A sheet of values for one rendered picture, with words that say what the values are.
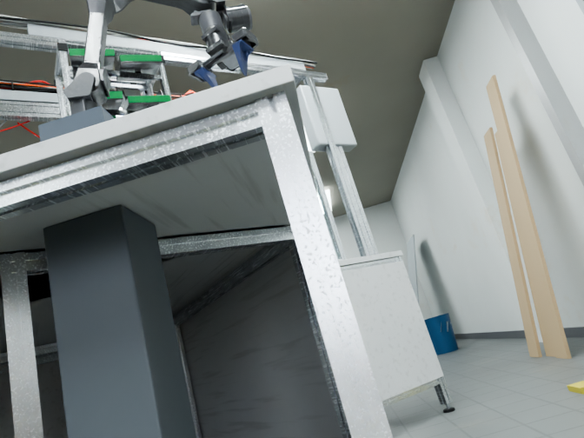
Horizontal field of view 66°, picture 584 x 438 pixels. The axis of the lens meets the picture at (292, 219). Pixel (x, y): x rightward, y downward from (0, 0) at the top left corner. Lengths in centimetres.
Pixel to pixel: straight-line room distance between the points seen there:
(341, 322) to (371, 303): 178
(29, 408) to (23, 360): 9
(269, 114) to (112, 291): 44
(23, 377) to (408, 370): 180
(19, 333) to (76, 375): 21
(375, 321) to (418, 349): 29
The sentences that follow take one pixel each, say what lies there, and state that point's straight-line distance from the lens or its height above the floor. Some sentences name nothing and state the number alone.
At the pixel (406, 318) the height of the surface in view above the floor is 50.
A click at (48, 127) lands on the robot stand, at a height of 105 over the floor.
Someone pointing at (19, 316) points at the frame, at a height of 70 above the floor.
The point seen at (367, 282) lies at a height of 72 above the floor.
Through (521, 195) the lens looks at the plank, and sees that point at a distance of 349.
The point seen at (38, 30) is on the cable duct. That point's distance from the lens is 246.
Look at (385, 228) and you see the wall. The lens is 968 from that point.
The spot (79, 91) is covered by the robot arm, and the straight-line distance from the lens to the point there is 111.
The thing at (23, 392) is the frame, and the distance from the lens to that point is 105.
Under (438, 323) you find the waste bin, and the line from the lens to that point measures 597.
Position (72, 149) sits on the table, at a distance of 71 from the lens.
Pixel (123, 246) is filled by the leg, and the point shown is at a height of 75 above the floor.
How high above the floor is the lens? 48
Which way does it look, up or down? 16 degrees up
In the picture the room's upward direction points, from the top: 16 degrees counter-clockwise
